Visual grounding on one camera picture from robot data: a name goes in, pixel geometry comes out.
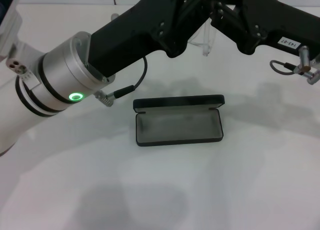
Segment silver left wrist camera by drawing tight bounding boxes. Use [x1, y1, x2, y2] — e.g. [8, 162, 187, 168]
[0, 0, 42, 90]

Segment black glasses case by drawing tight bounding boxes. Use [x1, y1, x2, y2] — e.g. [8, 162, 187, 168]
[132, 94, 225, 148]

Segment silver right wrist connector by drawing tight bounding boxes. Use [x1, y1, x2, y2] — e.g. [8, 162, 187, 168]
[298, 45, 311, 69]

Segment white number sticker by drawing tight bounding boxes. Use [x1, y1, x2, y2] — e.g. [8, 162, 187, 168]
[277, 36, 301, 50]

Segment clear white glasses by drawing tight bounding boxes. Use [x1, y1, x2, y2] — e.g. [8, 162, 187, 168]
[189, 23, 218, 57]

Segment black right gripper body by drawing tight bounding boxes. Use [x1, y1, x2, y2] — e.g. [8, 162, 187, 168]
[235, 0, 320, 55]

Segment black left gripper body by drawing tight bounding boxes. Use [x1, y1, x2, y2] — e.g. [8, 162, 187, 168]
[86, 0, 210, 79]

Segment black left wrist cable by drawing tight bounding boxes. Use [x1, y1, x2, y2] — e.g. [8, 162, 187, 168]
[93, 56, 149, 108]

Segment grey right wrist cable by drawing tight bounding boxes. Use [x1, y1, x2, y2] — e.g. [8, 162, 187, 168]
[269, 59, 320, 86]

